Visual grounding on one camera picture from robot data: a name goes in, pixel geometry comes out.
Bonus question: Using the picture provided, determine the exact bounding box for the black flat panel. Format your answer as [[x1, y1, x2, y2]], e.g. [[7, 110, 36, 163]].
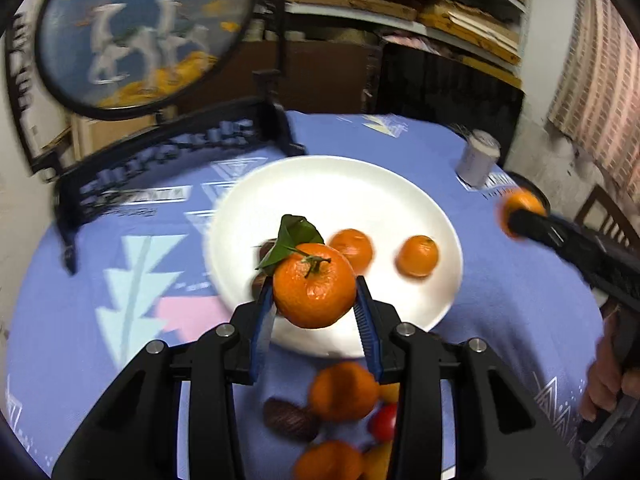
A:
[[375, 42, 526, 171]]

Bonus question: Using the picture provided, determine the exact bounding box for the brown wooden chair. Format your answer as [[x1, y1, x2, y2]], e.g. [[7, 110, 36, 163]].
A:
[[575, 184, 640, 256]]

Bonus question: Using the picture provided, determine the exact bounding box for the round embroidered screen black stand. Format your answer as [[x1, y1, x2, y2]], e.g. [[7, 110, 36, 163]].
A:
[[5, 0, 307, 276]]

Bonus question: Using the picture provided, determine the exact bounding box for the pink cloth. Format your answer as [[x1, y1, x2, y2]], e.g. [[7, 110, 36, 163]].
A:
[[382, 30, 463, 56]]

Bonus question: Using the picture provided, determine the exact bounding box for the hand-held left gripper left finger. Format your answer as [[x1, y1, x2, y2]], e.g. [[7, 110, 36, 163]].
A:
[[52, 284, 277, 480]]

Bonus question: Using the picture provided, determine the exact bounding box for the small red fruit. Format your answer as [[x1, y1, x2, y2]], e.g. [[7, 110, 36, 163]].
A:
[[368, 404, 399, 443]]

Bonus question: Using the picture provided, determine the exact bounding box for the light wooden frame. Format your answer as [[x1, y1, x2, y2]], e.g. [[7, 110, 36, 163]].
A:
[[70, 112, 168, 161]]

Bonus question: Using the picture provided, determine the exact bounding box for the white wall shelf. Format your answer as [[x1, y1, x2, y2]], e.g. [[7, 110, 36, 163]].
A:
[[282, 0, 531, 91]]

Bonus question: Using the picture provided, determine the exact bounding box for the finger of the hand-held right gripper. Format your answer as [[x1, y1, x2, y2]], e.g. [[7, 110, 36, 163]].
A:
[[509, 209, 583, 261]]

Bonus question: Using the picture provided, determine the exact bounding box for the brown board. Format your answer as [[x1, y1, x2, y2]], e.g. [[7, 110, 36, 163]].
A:
[[172, 40, 386, 116]]

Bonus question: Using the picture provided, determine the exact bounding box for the dark brown fruit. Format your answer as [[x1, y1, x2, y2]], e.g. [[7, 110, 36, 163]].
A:
[[263, 397, 319, 442], [251, 240, 281, 297]]

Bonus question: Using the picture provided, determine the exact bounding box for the grey drink can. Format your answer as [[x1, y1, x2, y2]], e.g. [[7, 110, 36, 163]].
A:
[[456, 129, 502, 188]]

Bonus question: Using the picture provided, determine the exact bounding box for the small orange mandarin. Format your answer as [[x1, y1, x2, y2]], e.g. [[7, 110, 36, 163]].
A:
[[396, 235, 440, 278]]

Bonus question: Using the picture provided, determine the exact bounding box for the white round plate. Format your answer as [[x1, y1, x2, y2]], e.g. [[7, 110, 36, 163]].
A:
[[204, 155, 463, 359]]

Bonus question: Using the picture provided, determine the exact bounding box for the person's right hand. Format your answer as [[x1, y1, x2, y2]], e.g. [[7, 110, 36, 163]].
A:
[[580, 310, 626, 422]]

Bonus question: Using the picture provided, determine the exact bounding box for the purple patterned tablecloth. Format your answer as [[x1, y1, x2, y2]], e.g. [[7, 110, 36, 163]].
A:
[[7, 110, 608, 480]]

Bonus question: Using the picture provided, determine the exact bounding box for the pink checked curtain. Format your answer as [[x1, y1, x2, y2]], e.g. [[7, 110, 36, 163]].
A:
[[547, 0, 640, 196]]

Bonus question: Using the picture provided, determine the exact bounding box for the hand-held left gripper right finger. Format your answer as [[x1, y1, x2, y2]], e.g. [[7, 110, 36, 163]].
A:
[[352, 275, 583, 480]]

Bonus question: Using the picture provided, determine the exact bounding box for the mandarin with green leaf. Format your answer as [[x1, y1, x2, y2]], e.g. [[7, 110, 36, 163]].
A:
[[255, 214, 357, 330]]

